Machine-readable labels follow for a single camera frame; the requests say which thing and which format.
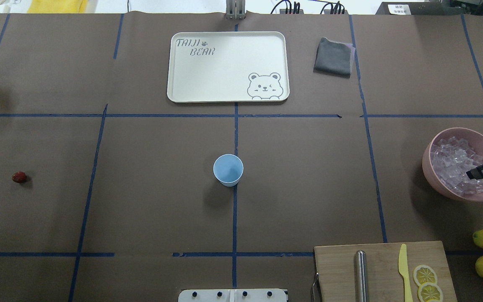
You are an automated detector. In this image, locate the steel muddler black tip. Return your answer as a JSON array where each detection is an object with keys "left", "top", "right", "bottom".
[{"left": 354, "top": 250, "right": 369, "bottom": 302}]

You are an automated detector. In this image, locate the red strawberry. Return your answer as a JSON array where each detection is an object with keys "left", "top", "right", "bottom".
[{"left": 12, "top": 171, "right": 28, "bottom": 184}]

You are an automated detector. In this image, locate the light blue plastic cup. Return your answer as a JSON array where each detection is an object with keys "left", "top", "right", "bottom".
[{"left": 213, "top": 154, "right": 244, "bottom": 187}]

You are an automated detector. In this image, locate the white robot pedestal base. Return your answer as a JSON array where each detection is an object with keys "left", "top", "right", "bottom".
[{"left": 178, "top": 288, "right": 289, "bottom": 302}]

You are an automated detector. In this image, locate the aluminium frame post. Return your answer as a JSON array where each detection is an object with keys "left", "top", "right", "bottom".
[{"left": 226, "top": 0, "right": 247, "bottom": 20}]

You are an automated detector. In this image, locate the bamboo cutting board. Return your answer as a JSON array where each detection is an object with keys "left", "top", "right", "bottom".
[{"left": 314, "top": 241, "right": 457, "bottom": 302}]

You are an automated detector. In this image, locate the lemon slice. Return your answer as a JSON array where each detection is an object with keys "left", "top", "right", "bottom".
[
  {"left": 412, "top": 265, "right": 438, "bottom": 287},
  {"left": 417, "top": 282, "right": 444, "bottom": 302}
]

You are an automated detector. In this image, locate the clear ice cubes pile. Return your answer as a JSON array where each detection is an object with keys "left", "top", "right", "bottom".
[{"left": 428, "top": 136, "right": 483, "bottom": 196}]

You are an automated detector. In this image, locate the yellow plastic knife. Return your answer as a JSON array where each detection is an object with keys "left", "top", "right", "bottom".
[{"left": 397, "top": 243, "right": 413, "bottom": 302}]

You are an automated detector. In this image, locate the grey folded cloth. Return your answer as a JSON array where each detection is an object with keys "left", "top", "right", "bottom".
[{"left": 314, "top": 37, "right": 356, "bottom": 77}]

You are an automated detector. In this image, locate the yellow cloth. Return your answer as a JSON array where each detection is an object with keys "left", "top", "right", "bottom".
[{"left": 27, "top": 0, "right": 88, "bottom": 14}]

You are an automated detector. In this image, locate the pink bowl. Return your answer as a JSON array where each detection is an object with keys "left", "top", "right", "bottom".
[{"left": 421, "top": 128, "right": 483, "bottom": 202}]

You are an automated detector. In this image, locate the cream bear serving tray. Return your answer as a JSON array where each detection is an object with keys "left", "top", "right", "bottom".
[{"left": 166, "top": 32, "right": 290, "bottom": 104}]

